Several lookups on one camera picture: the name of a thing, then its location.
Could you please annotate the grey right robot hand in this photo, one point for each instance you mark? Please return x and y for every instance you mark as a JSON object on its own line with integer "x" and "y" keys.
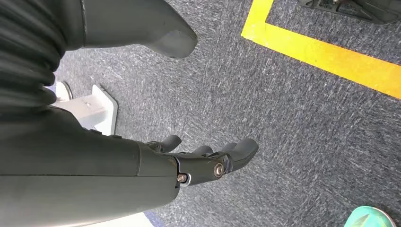
{"x": 78, "y": 163}

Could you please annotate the yellow floor tape line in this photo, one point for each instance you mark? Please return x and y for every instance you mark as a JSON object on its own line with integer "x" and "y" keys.
{"x": 313, "y": 53}

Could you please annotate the black base frame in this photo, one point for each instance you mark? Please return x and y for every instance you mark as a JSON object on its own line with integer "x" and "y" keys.
{"x": 369, "y": 11}

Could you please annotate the white flat plate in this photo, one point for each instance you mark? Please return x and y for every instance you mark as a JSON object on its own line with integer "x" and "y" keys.
{"x": 125, "y": 222}

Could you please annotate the teal left shoe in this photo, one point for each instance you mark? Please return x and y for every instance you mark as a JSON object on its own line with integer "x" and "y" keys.
{"x": 366, "y": 217}

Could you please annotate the white metal foot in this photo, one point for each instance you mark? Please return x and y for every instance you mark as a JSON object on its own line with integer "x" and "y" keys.
{"x": 94, "y": 109}

